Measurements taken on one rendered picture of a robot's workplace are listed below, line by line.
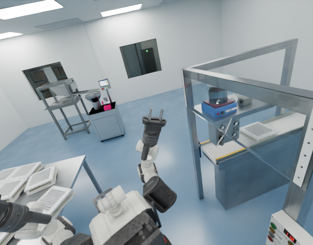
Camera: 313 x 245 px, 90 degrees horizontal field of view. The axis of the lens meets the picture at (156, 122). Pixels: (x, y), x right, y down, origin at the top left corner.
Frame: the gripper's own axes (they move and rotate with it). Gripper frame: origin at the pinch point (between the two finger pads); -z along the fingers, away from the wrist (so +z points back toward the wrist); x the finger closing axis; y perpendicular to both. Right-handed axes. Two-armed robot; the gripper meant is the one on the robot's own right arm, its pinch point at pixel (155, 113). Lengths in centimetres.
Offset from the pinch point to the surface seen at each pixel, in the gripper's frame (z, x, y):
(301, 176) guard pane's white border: -2, -50, -36
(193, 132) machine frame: 45, -53, 52
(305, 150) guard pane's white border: -12, -45, -34
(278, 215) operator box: 23, -56, -38
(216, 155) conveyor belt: 55, -74, 32
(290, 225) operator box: 21, -57, -43
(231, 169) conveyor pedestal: 68, -94, 28
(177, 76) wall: 120, -174, 544
